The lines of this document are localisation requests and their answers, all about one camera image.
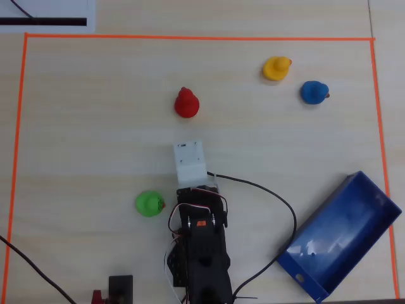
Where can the red rubber duck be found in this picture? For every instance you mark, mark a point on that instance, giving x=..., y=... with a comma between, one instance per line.
x=186, y=106

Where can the orange tape strip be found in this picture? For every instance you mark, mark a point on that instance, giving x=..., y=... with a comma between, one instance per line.
x=16, y=158
x=381, y=142
x=199, y=38

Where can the yellow rubber duck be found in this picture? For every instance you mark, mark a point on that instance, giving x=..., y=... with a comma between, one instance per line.
x=273, y=71

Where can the green rubber duck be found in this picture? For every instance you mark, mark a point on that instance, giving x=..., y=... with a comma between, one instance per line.
x=147, y=204

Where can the blue cardboard box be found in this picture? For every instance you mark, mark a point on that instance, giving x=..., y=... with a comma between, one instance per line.
x=341, y=234

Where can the white board with black stripe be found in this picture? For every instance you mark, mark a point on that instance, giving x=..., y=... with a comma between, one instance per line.
x=47, y=9

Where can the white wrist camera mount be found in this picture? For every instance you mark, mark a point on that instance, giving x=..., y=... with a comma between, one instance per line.
x=190, y=161

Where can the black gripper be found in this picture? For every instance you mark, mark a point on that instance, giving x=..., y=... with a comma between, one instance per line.
x=197, y=192

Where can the blue rubber duck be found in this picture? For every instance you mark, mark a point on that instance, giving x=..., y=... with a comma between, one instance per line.
x=313, y=92

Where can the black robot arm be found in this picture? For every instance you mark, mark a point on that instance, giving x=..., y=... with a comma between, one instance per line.
x=205, y=259

